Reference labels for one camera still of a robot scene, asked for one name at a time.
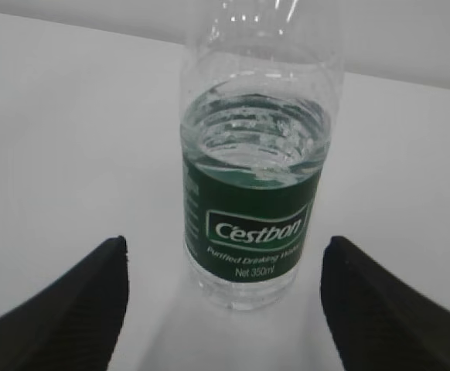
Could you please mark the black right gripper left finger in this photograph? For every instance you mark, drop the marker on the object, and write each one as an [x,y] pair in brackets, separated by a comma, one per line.
[75,322]

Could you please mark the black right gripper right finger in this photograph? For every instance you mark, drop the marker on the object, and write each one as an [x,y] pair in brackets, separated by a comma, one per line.
[377,321]

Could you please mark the clear green-label water bottle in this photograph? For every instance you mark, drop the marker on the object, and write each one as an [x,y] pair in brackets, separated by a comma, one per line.
[260,90]

